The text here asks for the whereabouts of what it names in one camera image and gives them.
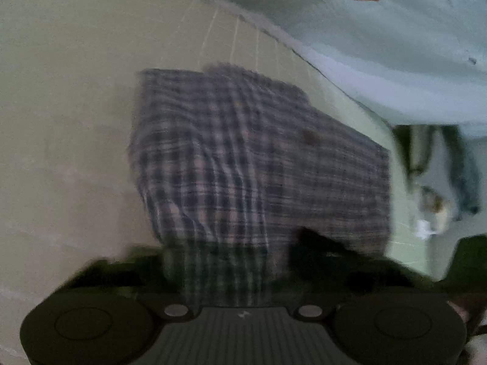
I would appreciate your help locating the plaid shirt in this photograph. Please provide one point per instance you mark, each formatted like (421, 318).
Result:
(247, 152)

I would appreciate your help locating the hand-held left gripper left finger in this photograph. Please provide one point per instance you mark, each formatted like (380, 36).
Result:
(152, 264)

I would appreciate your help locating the small white brown object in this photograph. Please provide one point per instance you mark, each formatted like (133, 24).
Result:
(433, 213)

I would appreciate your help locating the pale carrot print sheet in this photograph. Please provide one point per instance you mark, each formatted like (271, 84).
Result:
(399, 57)

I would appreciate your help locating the pale green grid mat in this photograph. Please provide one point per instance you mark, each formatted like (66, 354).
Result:
(68, 121)

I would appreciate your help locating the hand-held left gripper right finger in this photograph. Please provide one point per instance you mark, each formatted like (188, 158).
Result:
(310, 245)

